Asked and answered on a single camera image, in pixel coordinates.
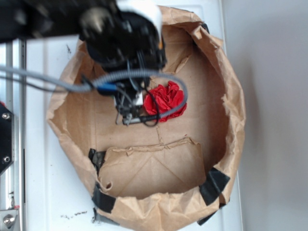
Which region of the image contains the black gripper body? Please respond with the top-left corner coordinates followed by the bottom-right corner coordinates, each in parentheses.
top-left (114, 79), bottom-right (146, 125)

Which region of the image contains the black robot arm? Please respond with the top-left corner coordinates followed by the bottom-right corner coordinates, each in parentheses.
top-left (0, 0), bottom-right (166, 125)

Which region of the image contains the crumpled red paper ball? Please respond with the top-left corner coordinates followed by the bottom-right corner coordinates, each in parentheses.
top-left (142, 81), bottom-right (184, 116)

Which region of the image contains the brown paper bag tray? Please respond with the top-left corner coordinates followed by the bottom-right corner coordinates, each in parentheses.
top-left (47, 7), bottom-right (246, 231)

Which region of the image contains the black tape bottom left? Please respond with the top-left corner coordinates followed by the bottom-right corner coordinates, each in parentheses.
top-left (88, 148), bottom-right (119, 226)

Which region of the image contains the grey braided cable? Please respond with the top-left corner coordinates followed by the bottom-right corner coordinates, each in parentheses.
top-left (0, 65), bottom-right (188, 123)

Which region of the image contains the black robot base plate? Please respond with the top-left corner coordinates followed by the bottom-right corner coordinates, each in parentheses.
top-left (0, 102), bottom-right (14, 175)

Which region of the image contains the aluminium frame rail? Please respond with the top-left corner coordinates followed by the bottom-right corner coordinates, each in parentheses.
top-left (0, 38), bottom-right (26, 231)

